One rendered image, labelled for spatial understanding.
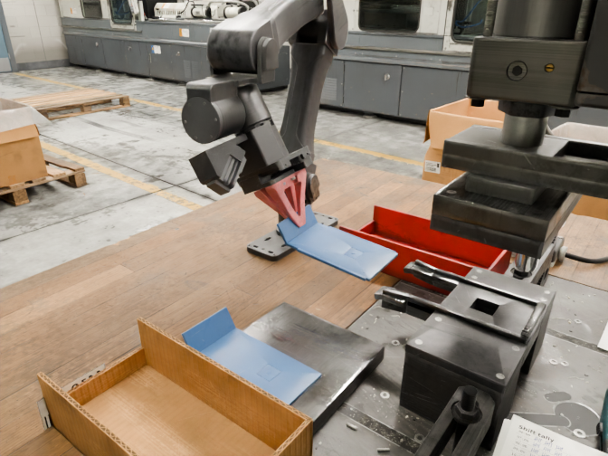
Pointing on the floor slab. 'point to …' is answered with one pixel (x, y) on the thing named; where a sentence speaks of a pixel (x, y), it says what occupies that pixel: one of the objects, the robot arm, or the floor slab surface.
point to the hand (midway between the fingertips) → (298, 221)
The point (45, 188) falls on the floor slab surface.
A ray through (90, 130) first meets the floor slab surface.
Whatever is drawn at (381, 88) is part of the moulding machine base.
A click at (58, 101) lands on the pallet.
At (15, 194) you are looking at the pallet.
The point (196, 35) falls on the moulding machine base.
